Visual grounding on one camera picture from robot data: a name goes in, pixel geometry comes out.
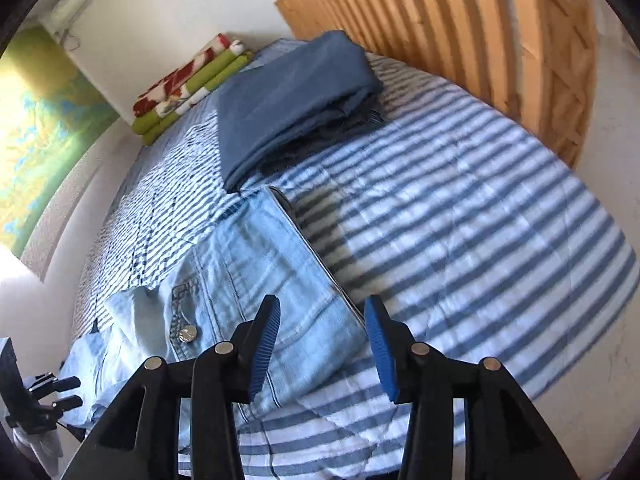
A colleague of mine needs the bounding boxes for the light blue denim jeans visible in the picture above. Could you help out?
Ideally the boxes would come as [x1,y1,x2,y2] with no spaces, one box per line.
[61,188,366,429]

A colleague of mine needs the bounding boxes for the blue white striped bedspread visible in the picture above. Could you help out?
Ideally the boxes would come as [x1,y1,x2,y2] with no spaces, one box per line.
[69,37,640,480]

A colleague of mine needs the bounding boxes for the green red floral folded blanket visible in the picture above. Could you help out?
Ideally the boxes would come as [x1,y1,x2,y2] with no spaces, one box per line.
[132,34,253,146]

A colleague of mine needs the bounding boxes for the folded dark blue cloth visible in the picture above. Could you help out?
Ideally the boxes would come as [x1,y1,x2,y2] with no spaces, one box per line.
[217,30,384,193]

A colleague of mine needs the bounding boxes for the wooden slatted headboard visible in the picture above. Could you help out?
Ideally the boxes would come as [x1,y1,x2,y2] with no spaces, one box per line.
[276,0,598,167]

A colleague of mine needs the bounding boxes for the green yellow wall map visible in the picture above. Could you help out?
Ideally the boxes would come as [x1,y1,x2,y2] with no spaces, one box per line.
[1,26,118,257]

